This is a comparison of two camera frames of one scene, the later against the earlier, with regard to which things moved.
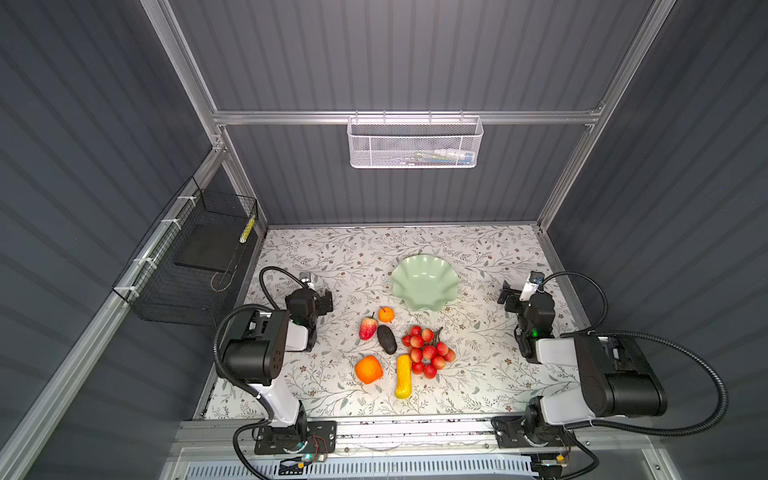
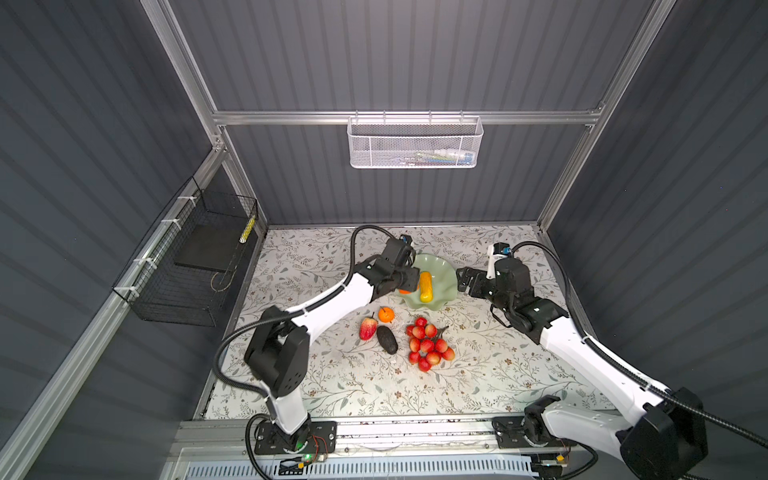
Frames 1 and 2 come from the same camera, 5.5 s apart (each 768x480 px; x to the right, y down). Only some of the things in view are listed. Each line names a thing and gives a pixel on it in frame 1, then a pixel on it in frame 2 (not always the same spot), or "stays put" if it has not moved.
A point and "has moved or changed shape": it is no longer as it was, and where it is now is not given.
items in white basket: x=443 y=156 stays put
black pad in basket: x=212 y=246 stays put
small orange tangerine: x=386 y=314 stays put
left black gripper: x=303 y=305 to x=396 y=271
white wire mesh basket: x=415 y=142 stays put
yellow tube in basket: x=247 y=230 stays put
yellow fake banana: x=404 y=381 to x=426 y=286
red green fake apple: x=368 y=327 stays put
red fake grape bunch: x=426 y=353 has moved or changed shape
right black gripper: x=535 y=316 to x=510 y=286
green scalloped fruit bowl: x=425 y=282 stays put
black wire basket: x=188 y=267 stays put
